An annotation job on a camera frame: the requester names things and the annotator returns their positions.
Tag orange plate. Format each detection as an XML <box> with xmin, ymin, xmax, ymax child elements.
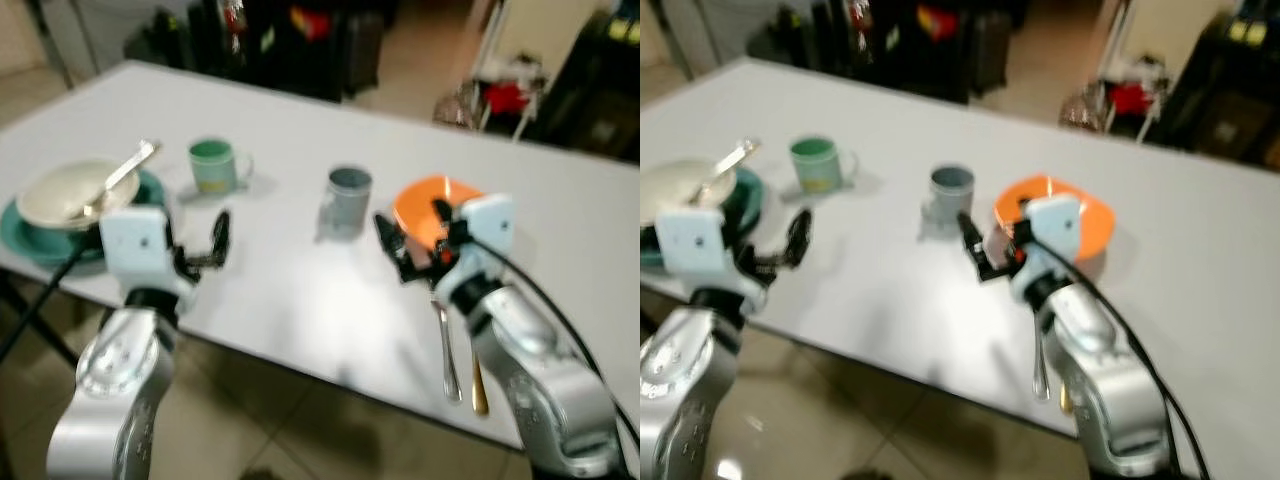
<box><xmin>992</xmin><ymin>175</ymin><xmax>1117</xmax><ymax>264</ymax></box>
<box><xmin>392</xmin><ymin>175</ymin><xmax>487</xmax><ymax>253</ymax></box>

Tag grey mug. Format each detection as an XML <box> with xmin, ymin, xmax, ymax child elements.
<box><xmin>921</xmin><ymin>164</ymin><xmax>977</xmax><ymax>242</ymax></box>
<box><xmin>319</xmin><ymin>165</ymin><xmax>374</xmax><ymax>242</ymax></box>

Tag teal plate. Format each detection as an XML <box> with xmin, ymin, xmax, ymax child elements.
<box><xmin>0</xmin><ymin>168</ymin><xmax>168</xmax><ymax>270</ymax></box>
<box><xmin>640</xmin><ymin>168</ymin><xmax>767</xmax><ymax>270</ymax></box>

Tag green mug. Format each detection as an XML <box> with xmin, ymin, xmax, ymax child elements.
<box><xmin>189</xmin><ymin>137</ymin><xmax>254</xmax><ymax>197</ymax></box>
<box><xmin>789</xmin><ymin>136</ymin><xmax>860</xmax><ymax>195</ymax></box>

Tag cream ceramic bowl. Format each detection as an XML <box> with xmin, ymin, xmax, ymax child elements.
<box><xmin>640</xmin><ymin>159</ymin><xmax>740</xmax><ymax>227</ymax></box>
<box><xmin>16</xmin><ymin>157</ymin><xmax>142</xmax><ymax>232</ymax></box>

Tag silver table utensil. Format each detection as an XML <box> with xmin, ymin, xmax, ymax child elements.
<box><xmin>431</xmin><ymin>295</ymin><xmax>464</xmax><ymax>404</ymax></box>
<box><xmin>1032</xmin><ymin>328</ymin><xmax>1052</xmax><ymax>402</ymax></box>

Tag white cart with red item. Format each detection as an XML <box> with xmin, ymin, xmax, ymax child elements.
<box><xmin>1093</xmin><ymin>52</ymin><xmax>1173</xmax><ymax>143</ymax></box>
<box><xmin>468</xmin><ymin>52</ymin><xmax>548</xmax><ymax>139</ymax></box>

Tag black luggage pile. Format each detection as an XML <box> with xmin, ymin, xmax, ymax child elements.
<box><xmin>748</xmin><ymin>0</ymin><xmax>1013</xmax><ymax>107</ymax></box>
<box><xmin>124</xmin><ymin>0</ymin><xmax>389</xmax><ymax>104</ymax></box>

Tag large black case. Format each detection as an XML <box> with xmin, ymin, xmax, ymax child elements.
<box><xmin>540</xmin><ymin>8</ymin><xmax>641</xmax><ymax>167</ymax></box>
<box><xmin>1148</xmin><ymin>8</ymin><xmax>1280</xmax><ymax>173</ymax></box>

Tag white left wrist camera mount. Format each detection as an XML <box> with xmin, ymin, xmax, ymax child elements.
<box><xmin>99</xmin><ymin>204</ymin><xmax>173</xmax><ymax>293</ymax></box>
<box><xmin>654</xmin><ymin>207</ymin><xmax>738</xmax><ymax>298</ymax></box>

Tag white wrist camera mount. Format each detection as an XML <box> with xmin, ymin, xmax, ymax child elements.
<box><xmin>99</xmin><ymin>204</ymin><xmax>173</xmax><ymax>293</ymax></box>
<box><xmin>654</xmin><ymin>207</ymin><xmax>738</xmax><ymax>298</ymax></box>
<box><xmin>1008</xmin><ymin>194</ymin><xmax>1084</xmax><ymax>303</ymax></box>
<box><xmin>448</xmin><ymin>194</ymin><xmax>517</xmax><ymax>293</ymax></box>

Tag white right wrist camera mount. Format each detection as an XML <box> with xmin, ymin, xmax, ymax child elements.
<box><xmin>1008</xmin><ymin>194</ymin><xmax>1084</xmax><ymax>303</ymax></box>
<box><xmin>448</xmin><ymin>194</ymin><xmax>517</xmax><ymax>293</ymax></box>

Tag silver spoon with long handle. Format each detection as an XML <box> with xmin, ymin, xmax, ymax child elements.
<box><xmin>84</xmin><ymin>139</ymin><xmax>162</xmax><ymax>217</ymax></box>
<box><xmin>698</xmin><ymin>139</ymin><xmax>762</xmax><ymax>207</ymax></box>

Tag brown wire basket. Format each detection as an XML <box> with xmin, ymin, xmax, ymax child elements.
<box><xmin>432</xmin><ymin>84</ymin><xmax>478</xmax><ymax>130</ymax></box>
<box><xmin>1059</xmin><ymin>86</ymin><xmax>1107</xmax><ymax>133</ymax></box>

